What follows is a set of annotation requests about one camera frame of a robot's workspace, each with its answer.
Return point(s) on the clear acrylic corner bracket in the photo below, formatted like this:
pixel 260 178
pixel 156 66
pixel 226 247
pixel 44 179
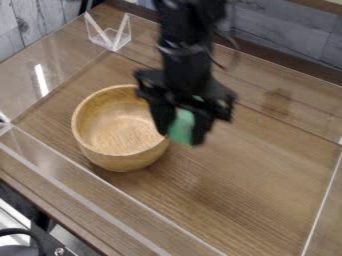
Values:
pixel 109 38

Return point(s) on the wooden bowl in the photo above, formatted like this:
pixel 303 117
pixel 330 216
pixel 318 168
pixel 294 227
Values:
pixel 114 130

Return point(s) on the black metal table leg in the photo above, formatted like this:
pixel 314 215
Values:
pixel 41 226

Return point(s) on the clear acrylic enclosure wall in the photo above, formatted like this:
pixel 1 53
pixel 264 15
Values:
pixel 256 193

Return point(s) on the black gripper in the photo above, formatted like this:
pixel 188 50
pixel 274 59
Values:
pixel 186 77

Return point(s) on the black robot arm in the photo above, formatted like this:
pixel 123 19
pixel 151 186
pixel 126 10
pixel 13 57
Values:
pixel 188 24

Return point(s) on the green rectangular block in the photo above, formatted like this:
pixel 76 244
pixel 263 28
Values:
pixel 180 127

